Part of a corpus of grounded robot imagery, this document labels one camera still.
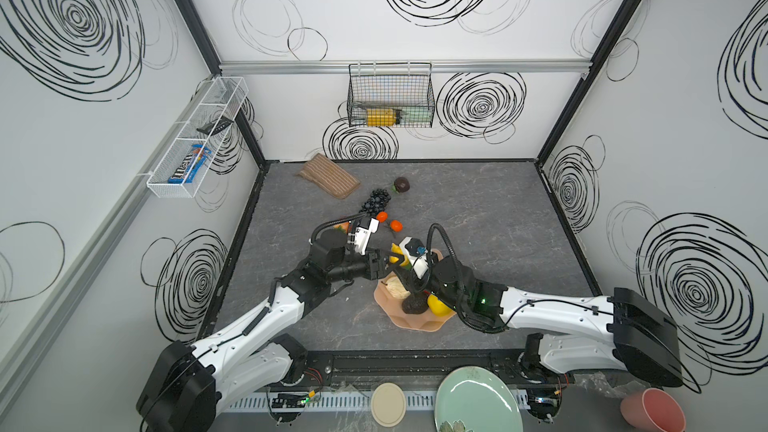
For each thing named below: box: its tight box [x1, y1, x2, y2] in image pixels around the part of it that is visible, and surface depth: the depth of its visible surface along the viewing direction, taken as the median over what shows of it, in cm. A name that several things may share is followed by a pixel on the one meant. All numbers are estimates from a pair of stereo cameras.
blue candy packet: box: [167, 144, 212, 184], surface depth 72 cm
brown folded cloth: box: [298, 154, 361, 199], surface depth 118 cm
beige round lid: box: [370, 382, 407, 428], surface depth 65 cm
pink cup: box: [620, 388, 687, 432], surface depth 62 cm
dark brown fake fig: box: [391, 176, 411, 195], surface depth 111 cm
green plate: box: [434, 366, 524, 432], surface depth 70 cm
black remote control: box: [196, 116, 234, 136], surface depth 82 cm
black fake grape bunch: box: [359, 188, 391, 217], surface depth 104 cm
